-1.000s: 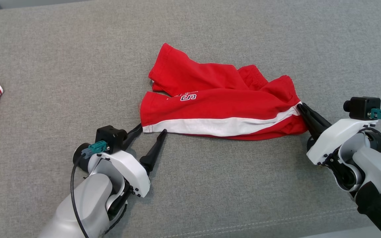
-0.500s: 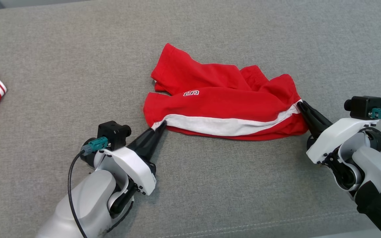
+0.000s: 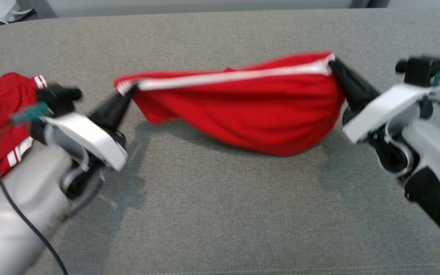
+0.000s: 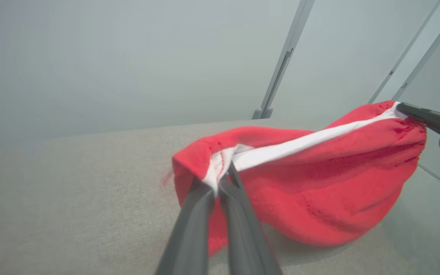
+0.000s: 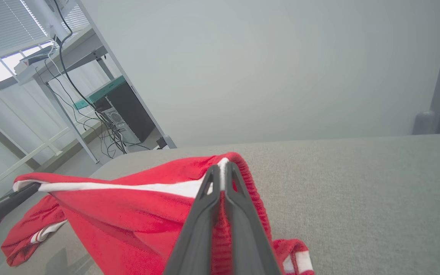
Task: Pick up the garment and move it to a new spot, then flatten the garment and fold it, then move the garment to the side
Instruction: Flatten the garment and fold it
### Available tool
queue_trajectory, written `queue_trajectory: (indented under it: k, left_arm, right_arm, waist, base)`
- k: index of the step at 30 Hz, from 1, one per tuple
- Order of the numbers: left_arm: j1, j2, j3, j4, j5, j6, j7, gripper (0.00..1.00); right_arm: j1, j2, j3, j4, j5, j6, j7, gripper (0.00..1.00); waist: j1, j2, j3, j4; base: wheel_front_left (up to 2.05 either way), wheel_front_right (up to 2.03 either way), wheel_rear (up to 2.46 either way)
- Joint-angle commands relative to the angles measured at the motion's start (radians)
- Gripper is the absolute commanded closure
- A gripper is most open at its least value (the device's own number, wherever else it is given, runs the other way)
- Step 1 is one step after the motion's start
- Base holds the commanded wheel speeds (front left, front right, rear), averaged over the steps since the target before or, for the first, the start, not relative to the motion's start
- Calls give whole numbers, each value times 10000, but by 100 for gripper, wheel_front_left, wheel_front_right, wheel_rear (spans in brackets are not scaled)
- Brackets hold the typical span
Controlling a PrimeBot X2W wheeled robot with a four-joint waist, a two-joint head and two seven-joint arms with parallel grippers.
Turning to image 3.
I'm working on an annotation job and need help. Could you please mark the white partition panel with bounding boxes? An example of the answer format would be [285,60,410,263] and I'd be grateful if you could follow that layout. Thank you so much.
[52,0,355,10]

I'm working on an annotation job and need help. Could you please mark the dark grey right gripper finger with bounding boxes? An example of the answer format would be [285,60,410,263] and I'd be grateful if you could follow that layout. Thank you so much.
[333,58,381,106]
[328,60,362,112]

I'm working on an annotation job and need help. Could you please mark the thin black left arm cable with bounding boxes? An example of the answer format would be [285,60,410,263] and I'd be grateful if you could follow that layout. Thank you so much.
[0,121,70,275]

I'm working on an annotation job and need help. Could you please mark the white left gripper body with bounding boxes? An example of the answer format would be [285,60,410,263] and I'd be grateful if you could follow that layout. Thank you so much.
[44,112,129,172]

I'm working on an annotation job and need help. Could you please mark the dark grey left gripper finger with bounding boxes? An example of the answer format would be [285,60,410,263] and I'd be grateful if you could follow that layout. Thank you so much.
[104,88,137,133]
[90,86,135,123]

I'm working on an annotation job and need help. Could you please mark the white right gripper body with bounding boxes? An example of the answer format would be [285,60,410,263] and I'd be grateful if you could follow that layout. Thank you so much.
[342,84,431,144]

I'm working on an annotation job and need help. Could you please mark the teal left camera connector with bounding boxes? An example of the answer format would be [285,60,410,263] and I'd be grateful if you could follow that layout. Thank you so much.
[11,104,53,126]

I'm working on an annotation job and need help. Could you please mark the red shorts with white stripe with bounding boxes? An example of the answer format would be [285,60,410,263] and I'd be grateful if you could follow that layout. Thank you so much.
[114,52,346,157]

